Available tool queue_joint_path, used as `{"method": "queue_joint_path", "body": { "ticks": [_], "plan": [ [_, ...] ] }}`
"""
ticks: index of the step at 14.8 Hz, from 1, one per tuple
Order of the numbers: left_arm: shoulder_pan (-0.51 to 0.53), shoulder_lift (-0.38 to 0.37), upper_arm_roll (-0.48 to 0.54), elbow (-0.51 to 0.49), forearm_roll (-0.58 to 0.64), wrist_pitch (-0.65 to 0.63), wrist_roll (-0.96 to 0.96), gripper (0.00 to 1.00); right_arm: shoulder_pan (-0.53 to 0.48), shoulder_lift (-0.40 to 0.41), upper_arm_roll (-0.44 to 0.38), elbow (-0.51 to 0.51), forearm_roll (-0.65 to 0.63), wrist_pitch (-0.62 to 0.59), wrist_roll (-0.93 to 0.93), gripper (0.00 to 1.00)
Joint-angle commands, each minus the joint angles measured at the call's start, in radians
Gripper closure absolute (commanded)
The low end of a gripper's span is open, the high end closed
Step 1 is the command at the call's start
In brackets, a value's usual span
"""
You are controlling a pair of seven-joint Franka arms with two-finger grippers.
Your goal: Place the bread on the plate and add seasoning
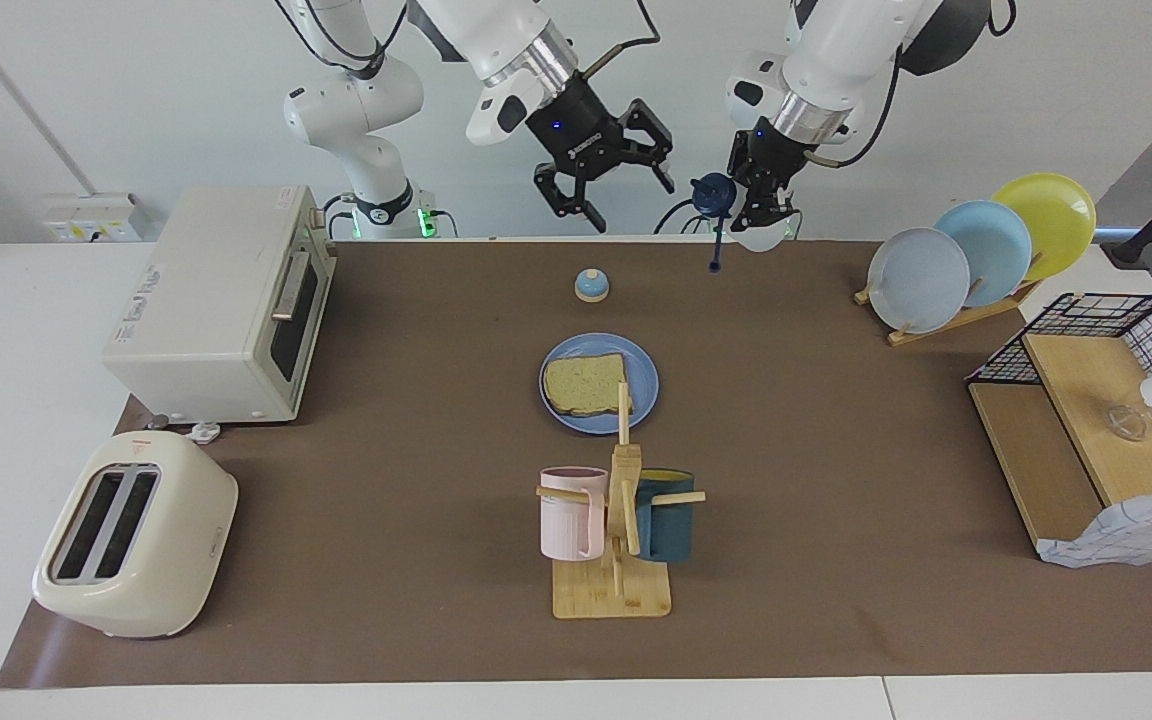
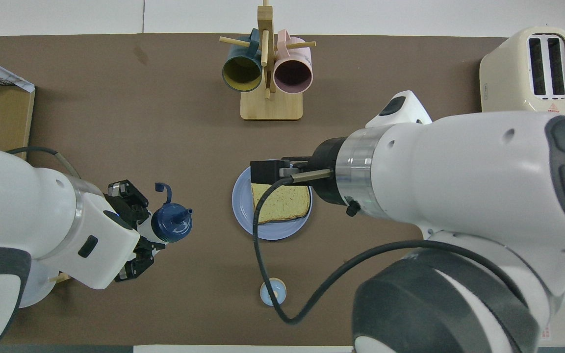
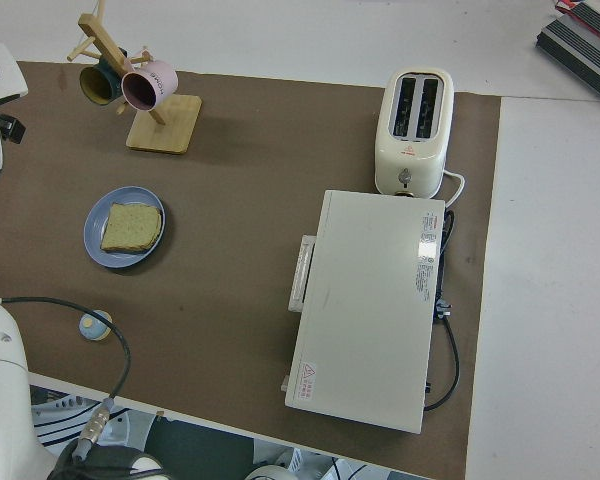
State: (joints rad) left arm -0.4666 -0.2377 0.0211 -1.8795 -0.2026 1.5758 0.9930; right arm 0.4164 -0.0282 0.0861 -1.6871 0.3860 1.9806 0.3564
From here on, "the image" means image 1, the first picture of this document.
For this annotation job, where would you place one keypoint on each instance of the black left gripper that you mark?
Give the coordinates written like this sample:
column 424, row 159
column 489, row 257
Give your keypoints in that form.
column 768, row 155

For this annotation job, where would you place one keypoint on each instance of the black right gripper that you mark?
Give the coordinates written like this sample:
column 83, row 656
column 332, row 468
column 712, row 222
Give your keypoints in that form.
column 576, row 130

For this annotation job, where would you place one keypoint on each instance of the translucent blue-capped squeeze bottle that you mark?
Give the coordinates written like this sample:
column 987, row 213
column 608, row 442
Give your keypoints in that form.
column 713, row 195

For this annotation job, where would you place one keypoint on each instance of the toasted bread slice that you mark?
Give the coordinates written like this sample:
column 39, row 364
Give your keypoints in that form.
column 586, row 385

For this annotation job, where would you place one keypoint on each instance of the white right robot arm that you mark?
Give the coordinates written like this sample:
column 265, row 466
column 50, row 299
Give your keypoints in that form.
column 356, row 110

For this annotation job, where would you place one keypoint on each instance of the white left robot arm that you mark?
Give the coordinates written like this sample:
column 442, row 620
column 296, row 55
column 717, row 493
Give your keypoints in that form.
column 856, row 50

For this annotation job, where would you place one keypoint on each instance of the grey-blue plate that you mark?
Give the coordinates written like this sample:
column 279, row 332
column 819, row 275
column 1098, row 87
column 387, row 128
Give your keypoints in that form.
column 916, row 280

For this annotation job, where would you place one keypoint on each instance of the blue round plate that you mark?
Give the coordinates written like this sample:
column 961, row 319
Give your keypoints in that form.
column 641, row 390

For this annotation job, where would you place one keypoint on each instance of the wooden plate rack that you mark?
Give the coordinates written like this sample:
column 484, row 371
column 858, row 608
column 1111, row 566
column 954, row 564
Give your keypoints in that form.
column 946, row 325

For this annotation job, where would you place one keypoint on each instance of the light blue plate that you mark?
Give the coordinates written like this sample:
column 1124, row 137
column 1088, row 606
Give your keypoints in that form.
column 996, row 245

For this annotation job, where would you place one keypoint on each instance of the yellow plate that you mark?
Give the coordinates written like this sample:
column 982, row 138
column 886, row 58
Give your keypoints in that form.
column 1056, row 215

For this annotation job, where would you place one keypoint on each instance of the small blue round cap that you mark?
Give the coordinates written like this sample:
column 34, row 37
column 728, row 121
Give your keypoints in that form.
column 592, row 287

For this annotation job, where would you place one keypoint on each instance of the brown table mat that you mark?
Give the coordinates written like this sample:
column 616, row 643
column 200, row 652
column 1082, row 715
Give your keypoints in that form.
column 836, row 500

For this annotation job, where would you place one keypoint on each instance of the dark teal mug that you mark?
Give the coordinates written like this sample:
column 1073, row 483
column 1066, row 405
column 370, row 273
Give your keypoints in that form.
column 666, row 525

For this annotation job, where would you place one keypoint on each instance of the pink ribbed mug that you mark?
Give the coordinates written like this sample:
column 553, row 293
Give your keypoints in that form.
column 566, row 520

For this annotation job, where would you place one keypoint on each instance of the wooden mug tree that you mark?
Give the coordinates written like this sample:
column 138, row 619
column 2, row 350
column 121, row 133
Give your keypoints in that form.
column 611, row 590

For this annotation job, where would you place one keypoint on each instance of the white toaster oven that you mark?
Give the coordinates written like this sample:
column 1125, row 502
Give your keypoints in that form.
column 206, row 300

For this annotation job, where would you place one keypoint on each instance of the clear glass item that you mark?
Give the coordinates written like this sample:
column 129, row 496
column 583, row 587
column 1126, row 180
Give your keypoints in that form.
column 1126, row 422

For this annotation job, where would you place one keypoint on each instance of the white checked cloth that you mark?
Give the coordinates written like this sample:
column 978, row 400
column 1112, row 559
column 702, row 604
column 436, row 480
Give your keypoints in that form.
column 1136, row 530

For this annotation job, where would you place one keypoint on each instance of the cream two-slot toaster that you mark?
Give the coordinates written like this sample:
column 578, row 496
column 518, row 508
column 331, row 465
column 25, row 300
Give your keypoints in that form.
column 156, row 560

